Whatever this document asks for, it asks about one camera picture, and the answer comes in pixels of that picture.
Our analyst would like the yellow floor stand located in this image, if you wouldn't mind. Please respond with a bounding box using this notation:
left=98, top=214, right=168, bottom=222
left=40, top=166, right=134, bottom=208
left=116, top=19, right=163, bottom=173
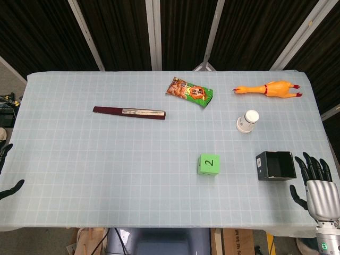
left=266, top=231, right=276, bottom=255

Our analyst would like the yellow rubber chicken toy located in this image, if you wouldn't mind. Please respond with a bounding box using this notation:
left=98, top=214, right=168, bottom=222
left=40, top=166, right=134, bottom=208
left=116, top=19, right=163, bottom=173
left=232, top=81, right=303, bottom=98

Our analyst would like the grey robot torso base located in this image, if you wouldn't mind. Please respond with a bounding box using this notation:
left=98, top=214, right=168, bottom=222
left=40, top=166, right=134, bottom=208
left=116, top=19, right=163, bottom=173
left=106, top=227, right=212, bottom=255

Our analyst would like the grey partition post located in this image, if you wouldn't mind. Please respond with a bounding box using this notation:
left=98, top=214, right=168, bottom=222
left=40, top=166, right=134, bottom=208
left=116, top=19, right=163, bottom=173
left=67, top=0, right=106, bottom=71
left=145, top=0, right=163, bottom=71
left=320, top=103, right=340, bottom=122
left=193, top=0, right=226, bottom=72
left=270, top=0, right=332, bottom=71

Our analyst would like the black open box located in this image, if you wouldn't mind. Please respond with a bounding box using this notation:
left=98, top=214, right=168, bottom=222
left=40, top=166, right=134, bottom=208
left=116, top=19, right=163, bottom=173
left=255, top=151, right=297, bottom=182

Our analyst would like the white plastic bottle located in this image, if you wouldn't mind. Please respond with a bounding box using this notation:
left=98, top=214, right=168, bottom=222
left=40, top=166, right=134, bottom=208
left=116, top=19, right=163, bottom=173
left=236, top=109, right=260, bottom=133

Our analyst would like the green number cube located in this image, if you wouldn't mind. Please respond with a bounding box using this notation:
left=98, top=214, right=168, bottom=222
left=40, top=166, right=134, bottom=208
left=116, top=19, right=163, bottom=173
left=197, top=153, right=221, bottom=176

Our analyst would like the light blue gridded tablecloth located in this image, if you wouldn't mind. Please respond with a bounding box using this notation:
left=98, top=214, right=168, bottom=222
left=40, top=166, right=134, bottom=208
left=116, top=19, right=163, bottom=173
left=0, top=69, right=340, bottom=239

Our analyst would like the green orange snack bag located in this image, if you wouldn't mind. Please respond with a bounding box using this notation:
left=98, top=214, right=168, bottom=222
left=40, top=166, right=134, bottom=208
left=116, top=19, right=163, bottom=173
left=166, top=76, right=214, bottom=109

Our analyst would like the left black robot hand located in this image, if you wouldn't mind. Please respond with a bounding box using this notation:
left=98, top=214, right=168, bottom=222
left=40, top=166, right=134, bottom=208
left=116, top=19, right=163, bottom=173
left=0, top=143, right=25, bottom=200

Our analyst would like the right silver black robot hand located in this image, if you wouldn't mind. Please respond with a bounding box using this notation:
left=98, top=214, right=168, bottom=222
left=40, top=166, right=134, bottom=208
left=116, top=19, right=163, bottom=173
left=289, top=151, right=340, bottom=222

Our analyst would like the black yellow floor equipment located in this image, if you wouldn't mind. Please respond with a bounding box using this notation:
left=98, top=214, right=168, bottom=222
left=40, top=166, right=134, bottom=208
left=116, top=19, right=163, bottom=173
left=0, top=92, right=22, bottom=128

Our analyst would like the brown cardboard box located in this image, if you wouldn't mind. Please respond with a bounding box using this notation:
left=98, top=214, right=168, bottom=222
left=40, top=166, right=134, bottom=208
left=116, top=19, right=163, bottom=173
left=211, top=227, right=256, bottom=255

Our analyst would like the dark red folded fan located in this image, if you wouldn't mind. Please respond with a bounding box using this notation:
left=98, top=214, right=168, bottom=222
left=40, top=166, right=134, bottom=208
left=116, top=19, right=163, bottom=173
left=92, top=106, right=167, bottom=121

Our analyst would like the light wooden board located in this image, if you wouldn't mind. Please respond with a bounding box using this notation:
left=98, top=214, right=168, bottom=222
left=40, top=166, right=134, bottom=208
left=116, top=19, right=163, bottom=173
left=66, top=227, right=108, bottom=255

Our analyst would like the black cable on torso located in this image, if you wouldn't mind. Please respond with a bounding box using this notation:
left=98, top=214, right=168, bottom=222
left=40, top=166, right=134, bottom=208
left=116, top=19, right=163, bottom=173
left=114, top=227, right=129, bottom=255

